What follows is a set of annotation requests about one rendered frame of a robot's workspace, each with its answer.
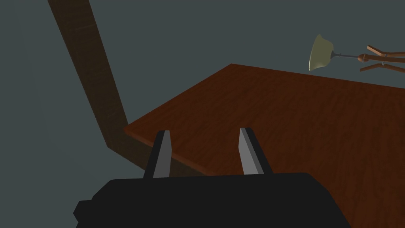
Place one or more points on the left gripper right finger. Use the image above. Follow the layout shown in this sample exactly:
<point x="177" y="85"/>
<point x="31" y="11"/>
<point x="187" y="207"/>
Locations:
<point x="251" y="155"/>

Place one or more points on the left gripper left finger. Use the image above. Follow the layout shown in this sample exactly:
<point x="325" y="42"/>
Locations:
<point x="161" y="156"/>

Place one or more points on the reddish brown wooden table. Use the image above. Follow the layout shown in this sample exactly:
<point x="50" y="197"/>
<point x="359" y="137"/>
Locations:
<point x="284" y="120"/>

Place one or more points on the wooden tripod floor lamp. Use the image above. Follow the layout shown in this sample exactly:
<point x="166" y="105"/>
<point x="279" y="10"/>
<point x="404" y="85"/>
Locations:
<point x="321" y="53"/>

